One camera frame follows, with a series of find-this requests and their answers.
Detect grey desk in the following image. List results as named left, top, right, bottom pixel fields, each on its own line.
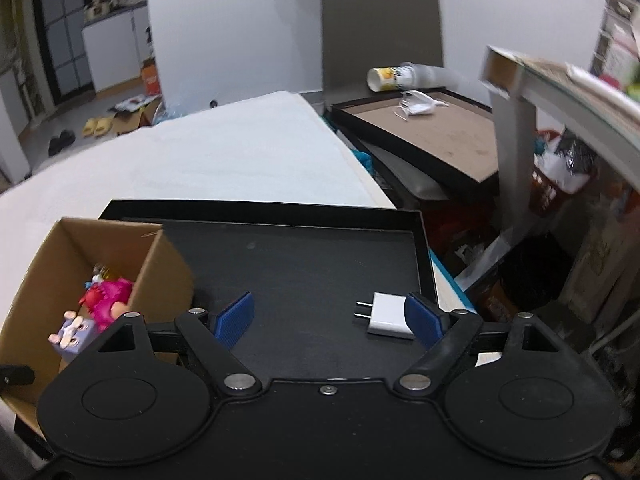
left=482, top=47, right=639, bottom=245

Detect black slippers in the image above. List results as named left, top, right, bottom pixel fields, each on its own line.
left=48, top=129, right=76, bottom=157

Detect orange cardboard box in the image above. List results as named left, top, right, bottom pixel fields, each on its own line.
left=141, top=58, right=162, bottom=96

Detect open cardboard box on floor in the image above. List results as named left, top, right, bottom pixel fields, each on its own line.
left=112, top=94, right=163, bottom=136

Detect pink doll figure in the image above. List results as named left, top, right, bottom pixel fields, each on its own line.
left=78, top=278, right=134, bottom=332

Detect black shallow tray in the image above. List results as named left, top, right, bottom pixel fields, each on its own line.
left=14, top=198, right=433, bottom=456

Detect grey chair back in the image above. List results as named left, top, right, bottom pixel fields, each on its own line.
left=322, top=0, right=444, bottom=108

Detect stack of plastic cups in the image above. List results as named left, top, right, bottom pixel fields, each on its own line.
left=367, top=62, right=464, bottom=92

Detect lilac cube toy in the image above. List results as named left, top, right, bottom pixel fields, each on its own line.
left=48, top=311, right=99, bottom=363

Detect yellow slippers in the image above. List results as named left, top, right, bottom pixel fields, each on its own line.
left=82, top=116, right=114, bottom=138

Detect white power adapter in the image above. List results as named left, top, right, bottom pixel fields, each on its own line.
left=354, top=292, right=414, bottom=340

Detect brown cardboard box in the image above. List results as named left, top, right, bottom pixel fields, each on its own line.
left=1, top=218, right=193, bottom=430

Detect black tray with cardboard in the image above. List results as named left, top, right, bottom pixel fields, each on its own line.
left=331, top=89, right=499, bottom=198

